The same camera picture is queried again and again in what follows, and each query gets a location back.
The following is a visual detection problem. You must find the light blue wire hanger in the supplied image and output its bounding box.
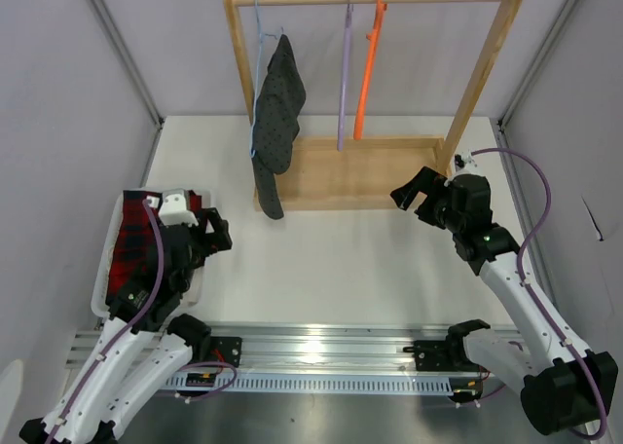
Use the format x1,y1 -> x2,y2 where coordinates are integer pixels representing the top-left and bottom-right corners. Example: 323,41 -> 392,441
248,0 -> 280,159

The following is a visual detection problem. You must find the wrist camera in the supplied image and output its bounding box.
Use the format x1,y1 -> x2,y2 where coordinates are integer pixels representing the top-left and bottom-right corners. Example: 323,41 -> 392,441
452,152 -> 484,179
158,189 -> 199,227

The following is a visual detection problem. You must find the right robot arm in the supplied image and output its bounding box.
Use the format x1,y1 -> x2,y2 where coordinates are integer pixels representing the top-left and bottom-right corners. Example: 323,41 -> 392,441
390,166 -> 618,438

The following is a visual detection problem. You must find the orange plastic hanger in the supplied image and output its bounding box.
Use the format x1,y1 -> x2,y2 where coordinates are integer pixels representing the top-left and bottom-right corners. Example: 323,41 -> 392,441
353,0 -> 387,140

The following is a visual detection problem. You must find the white plastic basket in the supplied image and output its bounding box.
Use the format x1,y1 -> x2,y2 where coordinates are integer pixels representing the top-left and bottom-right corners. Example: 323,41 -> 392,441
91,193 -> 204,317

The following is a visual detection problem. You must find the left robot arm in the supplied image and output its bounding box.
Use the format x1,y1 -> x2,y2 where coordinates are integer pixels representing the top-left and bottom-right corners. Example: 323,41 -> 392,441
18,206 -> 237,443

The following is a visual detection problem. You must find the slotted cable duct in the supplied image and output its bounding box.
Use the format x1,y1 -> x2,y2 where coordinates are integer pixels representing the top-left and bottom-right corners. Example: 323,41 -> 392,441
155,371 -> 454,394

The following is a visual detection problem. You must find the purple plastic hanger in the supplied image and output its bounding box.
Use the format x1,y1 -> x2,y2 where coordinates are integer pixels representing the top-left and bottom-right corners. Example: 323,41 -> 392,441
337,0 -> 353,152

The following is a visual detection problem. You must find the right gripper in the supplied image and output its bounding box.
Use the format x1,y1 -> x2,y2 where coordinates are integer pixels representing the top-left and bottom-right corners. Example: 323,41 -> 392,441
391,166 -> 465,233

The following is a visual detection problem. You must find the grey dotted garment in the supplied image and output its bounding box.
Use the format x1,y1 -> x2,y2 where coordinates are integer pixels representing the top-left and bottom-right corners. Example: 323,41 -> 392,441
252,35 -> 307,220

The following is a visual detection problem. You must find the aluminium mounting rail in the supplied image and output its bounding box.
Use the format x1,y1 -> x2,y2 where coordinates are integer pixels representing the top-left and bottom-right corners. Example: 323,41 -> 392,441
65,321 -> 527,370

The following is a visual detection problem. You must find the wooden clothes rack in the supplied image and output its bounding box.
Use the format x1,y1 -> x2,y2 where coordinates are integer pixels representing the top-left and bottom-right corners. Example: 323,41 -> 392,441
223,0 -> 523,210

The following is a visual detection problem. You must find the red plaid skirt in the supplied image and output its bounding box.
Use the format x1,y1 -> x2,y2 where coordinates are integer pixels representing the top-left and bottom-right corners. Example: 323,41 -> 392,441
107,190 -> 205,312

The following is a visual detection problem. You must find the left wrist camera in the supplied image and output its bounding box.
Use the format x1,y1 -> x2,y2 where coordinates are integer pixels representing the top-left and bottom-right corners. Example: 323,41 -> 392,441
158,189 -> 199,227

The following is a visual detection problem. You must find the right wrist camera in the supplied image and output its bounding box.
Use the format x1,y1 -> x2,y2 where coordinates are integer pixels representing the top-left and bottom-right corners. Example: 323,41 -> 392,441
452,152 -> 484,179

